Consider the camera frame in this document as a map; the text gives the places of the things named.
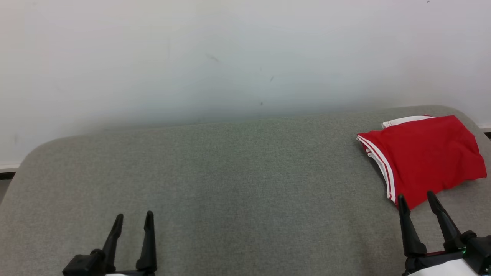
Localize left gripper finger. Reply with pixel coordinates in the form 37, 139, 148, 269
102, 214, 124, 273
135, 210, 158, 274

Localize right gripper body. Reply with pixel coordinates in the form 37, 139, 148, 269
402, 248, 484, 276

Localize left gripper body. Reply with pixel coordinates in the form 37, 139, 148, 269
102, 266, 158, 276

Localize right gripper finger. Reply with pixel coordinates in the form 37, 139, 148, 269
427, 191, 463, 252
397, 194, 428, 257

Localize red basketball jersey number 23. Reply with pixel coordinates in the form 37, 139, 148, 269
356, 115, 488, 211

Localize red shorts with white stripe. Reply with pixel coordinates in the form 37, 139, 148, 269
381, 114, 436, 129

